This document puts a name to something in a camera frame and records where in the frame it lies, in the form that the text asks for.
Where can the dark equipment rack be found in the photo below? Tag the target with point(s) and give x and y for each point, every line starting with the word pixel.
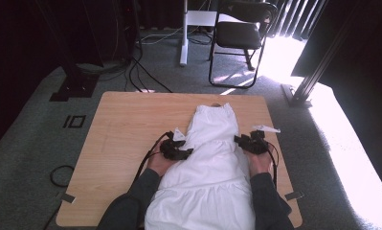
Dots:
pixel 121 32

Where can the grey tape piece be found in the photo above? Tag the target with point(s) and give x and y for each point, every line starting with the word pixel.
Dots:
pixel 68 198
pixel 294 195

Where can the metal profile stand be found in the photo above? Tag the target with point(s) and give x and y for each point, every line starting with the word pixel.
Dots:
pixel 310 80

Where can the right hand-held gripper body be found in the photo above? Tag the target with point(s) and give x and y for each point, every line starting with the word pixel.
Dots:
pixel 258 143

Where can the white desk frame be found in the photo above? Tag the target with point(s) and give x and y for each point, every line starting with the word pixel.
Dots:
pixel 184 48

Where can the black stand with base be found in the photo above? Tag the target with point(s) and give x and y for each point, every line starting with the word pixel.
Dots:
pixel 73 87

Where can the white dress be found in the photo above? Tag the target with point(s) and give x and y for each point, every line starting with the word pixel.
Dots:
pixel 211 179

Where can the dark curtain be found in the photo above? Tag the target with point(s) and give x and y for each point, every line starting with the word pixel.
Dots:
pixel 354 64

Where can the person's right hand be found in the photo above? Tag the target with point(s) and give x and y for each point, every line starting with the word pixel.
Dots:
pixel 260 163

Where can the person's left hand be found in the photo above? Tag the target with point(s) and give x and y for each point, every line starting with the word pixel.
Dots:
pixel 158 163

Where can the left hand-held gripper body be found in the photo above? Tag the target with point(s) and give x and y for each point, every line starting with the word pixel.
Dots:
pixel 171 149

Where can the black folding chair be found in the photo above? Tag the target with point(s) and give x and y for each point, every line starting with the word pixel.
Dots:
pixel 238 35

